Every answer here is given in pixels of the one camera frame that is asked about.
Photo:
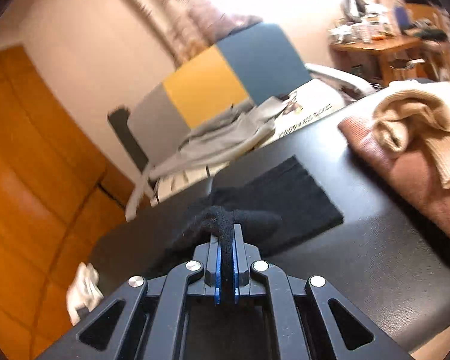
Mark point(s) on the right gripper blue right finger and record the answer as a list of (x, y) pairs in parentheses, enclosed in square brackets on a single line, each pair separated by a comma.
[(306, 319)]

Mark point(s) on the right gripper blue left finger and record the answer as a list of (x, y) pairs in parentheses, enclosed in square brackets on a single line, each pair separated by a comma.
[(143, 319)]

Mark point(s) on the dark navy knit sweater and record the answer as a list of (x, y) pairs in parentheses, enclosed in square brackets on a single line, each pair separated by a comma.
[(277, 210)]

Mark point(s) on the round stool with clothes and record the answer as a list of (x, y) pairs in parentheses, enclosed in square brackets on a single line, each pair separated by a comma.
[(435, 49)]

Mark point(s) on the white cloth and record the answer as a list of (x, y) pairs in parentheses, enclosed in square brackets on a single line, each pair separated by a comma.
[(83, 293)]

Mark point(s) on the wooden wardrobe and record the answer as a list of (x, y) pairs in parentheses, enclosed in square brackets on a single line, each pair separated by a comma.
[(58, 195)]

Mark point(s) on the pink knit sweater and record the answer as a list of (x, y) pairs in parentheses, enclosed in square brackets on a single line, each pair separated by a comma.
[(412, 175)]

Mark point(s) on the beige knit sweater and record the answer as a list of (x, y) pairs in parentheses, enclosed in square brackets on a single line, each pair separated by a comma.
[(413, 110)]

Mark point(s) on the grey hoodie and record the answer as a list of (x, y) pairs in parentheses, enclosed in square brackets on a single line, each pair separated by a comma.
[(223, 138)]

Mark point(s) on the white printed cushion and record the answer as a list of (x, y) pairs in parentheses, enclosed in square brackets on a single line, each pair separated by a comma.
[(306, 105)]

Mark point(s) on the wooden desk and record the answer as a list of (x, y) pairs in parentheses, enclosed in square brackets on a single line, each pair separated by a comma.
[(382, 50)]

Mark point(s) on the grey yellow blue armchair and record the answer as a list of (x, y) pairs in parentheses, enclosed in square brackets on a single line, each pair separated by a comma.
[(256, 64)]

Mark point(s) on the left patterned curtain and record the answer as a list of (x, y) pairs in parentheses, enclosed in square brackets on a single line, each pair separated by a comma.
[(185, 28)]

